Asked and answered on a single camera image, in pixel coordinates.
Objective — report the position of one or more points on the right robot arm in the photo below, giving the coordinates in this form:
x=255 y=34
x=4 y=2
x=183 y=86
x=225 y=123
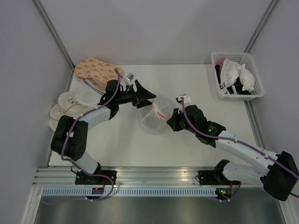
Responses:
x=276 y=173

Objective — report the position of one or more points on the white blue trimmed mesh bag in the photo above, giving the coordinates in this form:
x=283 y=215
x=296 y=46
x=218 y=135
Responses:
x=88 y=94

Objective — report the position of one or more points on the white plastic basket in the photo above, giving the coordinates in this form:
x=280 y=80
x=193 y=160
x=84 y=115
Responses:
x=217 y=59

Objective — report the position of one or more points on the white bra in basket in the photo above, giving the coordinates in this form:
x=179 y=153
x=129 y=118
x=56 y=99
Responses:
x=235 y=78

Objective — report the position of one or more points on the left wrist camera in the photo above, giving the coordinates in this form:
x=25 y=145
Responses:
x=129 y=78

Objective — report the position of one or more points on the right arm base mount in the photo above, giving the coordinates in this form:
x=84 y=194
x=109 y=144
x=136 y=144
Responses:
x=209 y=177

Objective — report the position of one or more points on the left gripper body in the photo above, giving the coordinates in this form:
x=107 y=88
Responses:
x=126 y=97

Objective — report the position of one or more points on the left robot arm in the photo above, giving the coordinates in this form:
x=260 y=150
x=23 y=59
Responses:
x=70 y=137

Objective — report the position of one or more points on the orange patterned laundry bags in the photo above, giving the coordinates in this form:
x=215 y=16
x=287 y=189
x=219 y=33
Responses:
x=97 y=72

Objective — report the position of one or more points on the pink trimmed mesh laundry bag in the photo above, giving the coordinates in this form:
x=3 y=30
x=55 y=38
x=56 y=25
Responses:
x=154 y=117

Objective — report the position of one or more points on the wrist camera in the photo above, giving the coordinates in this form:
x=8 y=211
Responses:
x=184 y=101
x=129 y=78

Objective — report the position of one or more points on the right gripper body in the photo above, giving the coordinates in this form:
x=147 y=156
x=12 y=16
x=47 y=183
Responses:
x=180 y=123

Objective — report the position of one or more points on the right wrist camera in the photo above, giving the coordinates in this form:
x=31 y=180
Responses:
x=184 y=101

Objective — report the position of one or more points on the white slotted cable duct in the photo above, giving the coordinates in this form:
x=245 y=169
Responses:
x=129 y=191

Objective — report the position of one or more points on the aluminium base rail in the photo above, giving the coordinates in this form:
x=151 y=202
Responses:
x=125 y=176

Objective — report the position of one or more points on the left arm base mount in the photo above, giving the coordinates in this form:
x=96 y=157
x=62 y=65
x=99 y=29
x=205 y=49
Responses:
x=84 y=179

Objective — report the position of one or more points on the beige round laundry bags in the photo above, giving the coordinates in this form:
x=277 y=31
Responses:
x=68 y=105

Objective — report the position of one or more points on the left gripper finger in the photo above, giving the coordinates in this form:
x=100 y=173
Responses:
x=141 y=104
x=142 y=93

